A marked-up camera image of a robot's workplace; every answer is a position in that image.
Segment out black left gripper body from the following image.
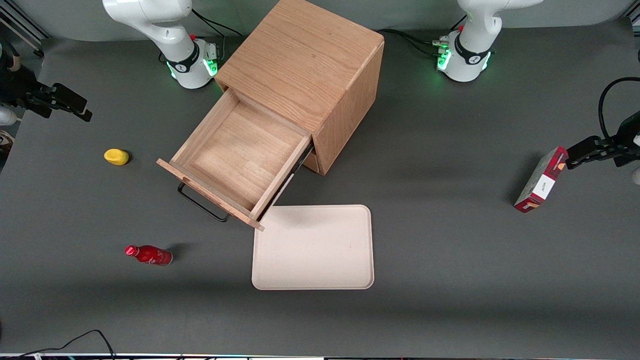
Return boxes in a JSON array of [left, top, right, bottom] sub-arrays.
[[613, 111, 640, 168]]

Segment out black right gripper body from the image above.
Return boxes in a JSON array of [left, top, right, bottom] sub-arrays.
[[0, 46, 54, 119]]

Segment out black metal drawer handle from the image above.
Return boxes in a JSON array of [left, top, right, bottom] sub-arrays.
[[177, 182, 231, 223]]

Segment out wooden drawer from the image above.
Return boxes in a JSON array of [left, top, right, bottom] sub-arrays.
[[156, 88, 315, 232]]

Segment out wooden drawer cabinet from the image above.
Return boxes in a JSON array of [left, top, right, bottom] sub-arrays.
[[215, 0, 386, 176]]

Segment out yellow lemon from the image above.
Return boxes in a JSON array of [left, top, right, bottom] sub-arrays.
[[103, 148, 130, 167]]

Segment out red and white carton box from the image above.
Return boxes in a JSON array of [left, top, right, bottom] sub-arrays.
[[514, 146, 570, 214]]

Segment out red bottle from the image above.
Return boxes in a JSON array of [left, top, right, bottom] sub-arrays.
[[124, 244, 174, 267]]

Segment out beige rectangular tray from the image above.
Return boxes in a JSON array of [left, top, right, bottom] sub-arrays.
[[251, 204, 375, 291]]

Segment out black looping gripper cable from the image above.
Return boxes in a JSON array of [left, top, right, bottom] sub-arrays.
[[598, 76, 640, 144]]

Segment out aluminium frame rail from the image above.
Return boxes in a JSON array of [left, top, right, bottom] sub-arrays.
[[0, 4, 51, 59]]

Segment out black right arm base cables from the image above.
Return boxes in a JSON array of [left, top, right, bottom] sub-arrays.
[[191, 7, 244, 40]]

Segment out black arm base cables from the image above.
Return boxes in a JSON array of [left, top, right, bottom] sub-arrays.
[[191, 7, 244, 40], [376, 28, 452, 57]]

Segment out black left arm base cables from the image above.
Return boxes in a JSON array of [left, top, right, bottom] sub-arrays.
[[376, 28, 452, 57]]

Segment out black cable at table edge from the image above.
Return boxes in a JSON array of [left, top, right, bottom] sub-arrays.
[[0, 329, 117, 360]]

